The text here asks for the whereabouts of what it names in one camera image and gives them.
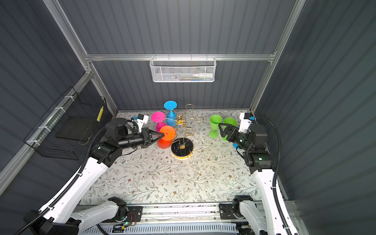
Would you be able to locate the gold wire glass rack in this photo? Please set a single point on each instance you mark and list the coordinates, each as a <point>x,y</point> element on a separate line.
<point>182,146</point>

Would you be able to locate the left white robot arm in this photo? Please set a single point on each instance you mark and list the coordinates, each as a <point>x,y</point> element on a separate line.
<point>106,147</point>

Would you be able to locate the pink wine glass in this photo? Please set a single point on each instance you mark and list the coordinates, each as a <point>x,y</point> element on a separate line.
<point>159,118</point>

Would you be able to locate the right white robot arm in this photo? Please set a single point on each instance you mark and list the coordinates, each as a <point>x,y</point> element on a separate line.
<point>264,182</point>

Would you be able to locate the black wire wall basket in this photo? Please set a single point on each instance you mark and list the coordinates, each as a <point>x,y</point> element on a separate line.
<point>42,138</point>

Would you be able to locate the black pad in basket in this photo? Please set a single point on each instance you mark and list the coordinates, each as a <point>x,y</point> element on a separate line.
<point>75,129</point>

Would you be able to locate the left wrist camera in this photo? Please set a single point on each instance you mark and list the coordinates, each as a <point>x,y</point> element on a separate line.
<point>138,121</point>

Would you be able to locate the green wine glass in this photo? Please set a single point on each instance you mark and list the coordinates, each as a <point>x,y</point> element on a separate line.
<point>231,120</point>
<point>215,120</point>

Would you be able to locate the red wine glass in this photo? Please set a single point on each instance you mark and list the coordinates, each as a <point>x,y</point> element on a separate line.
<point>169,134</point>

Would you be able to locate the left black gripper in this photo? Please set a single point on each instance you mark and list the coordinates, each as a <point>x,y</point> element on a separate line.
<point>148,138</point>

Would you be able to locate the white marker in basket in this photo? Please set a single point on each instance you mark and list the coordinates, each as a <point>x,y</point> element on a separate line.
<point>204,76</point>

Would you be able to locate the white mesh wall basket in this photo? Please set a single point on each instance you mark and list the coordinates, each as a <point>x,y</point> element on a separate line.
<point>181,71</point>

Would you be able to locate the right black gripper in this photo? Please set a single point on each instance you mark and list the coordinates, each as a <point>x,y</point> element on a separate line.
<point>230,133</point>

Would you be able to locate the floral table mat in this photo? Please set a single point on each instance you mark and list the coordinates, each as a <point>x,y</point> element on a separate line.
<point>213,173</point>

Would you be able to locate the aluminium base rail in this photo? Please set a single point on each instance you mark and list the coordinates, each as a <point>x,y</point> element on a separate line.
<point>182,211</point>

